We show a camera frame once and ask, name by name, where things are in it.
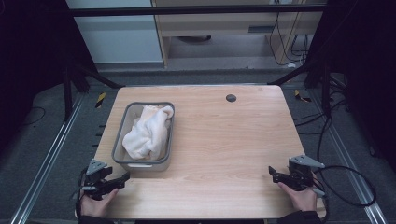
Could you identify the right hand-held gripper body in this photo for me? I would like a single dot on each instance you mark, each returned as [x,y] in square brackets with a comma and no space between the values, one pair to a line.
[301,174]

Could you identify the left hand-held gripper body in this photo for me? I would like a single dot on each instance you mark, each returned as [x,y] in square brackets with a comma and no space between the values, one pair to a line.
[95,174]

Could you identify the person's right hand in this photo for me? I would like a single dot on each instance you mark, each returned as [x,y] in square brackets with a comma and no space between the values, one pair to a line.
[300,199]

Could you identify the person's left hand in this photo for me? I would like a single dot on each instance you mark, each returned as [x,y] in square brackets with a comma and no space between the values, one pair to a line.
[95,207]

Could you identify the grey plastic basket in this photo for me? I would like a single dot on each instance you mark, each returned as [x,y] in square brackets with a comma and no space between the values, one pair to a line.
[146,166]

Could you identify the white towel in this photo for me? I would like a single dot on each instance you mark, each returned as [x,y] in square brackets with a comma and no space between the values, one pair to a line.
[146,137]

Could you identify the yellow black tape strip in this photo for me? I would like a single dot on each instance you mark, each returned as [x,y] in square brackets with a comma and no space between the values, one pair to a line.
[300,96]
[100,100]

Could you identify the black curtain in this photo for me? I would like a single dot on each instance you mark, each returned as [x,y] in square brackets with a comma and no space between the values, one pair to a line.
[367,62]
[28,62]

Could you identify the white cabinet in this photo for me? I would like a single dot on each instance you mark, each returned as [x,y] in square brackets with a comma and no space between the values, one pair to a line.
[118,43]

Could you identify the light wooden desk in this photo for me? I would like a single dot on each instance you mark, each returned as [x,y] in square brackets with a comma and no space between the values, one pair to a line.
[218,23]

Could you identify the aluminium floor rail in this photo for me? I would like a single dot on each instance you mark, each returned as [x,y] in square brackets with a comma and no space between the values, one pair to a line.
[345,155]
[46,161]

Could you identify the black metal frame stand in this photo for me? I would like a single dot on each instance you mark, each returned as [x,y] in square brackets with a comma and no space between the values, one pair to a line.
[67,93]
[326,93]

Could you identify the black horizontal frame bar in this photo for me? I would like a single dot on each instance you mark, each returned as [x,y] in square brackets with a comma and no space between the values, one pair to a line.
[186,10]

